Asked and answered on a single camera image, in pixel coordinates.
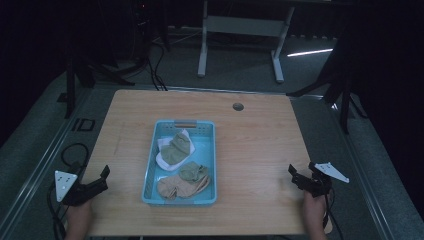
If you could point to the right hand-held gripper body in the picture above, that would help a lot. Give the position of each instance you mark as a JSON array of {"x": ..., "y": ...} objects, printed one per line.
[{"x": 320, "y": 181}]

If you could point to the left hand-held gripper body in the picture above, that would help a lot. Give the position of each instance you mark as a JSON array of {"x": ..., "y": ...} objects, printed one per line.
[{"x": 71, "y": 190}]

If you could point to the person's left hand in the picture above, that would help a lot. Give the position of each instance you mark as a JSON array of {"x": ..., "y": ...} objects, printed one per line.
[{"x": 80, "y": 211}]

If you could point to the person's right hand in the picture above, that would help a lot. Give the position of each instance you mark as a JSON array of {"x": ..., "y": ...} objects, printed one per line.
[{"x": 314, "y": 210}]

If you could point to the white sock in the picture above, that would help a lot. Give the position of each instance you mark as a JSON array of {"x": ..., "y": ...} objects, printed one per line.
[{"x": 165, "y": 161}]

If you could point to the beige sock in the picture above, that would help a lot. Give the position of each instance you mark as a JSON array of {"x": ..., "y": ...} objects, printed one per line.
[{"x": 175, "y": 188}]

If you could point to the green sock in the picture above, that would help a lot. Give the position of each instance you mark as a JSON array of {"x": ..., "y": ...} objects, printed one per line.
[
  {"x": 176, "y": 150},
  {"x": 193, "y": 173}
]

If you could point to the black metal stand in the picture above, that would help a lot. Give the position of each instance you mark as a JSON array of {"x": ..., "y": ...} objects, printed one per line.
[
  {"x": 343, "y": 90},
  {"x": 70, "y": 86}
]

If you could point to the light blue plastic basket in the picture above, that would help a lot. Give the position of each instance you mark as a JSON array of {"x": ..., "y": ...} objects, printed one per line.
[{"x": 206, "y": 156}]

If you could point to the black floor bracket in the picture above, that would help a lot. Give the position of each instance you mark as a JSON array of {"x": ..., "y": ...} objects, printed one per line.
[{"x": 85, "y": 124}]

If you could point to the white metal desk frame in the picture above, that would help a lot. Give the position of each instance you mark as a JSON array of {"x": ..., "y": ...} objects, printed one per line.
[{"x": 245, "y": 25}]

